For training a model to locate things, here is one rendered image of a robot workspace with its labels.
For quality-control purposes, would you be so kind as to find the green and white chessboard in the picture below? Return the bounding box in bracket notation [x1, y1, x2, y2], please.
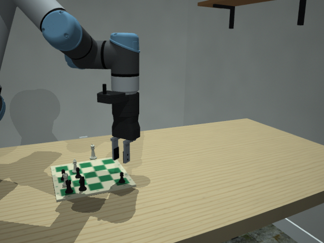
[51, 157, 136, 202]

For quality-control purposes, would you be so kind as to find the white chess queen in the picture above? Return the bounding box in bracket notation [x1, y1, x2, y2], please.
[90, 144, 97, 159]

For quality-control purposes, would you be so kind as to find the white rook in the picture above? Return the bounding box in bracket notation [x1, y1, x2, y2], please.
[62, 173, 68, 186]

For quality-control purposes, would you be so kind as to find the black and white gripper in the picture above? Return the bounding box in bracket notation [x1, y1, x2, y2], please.
[97, 76, 140, 164]

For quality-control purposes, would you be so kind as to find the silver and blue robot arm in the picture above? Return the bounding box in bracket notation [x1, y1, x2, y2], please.
[0, 0, 140, 77]

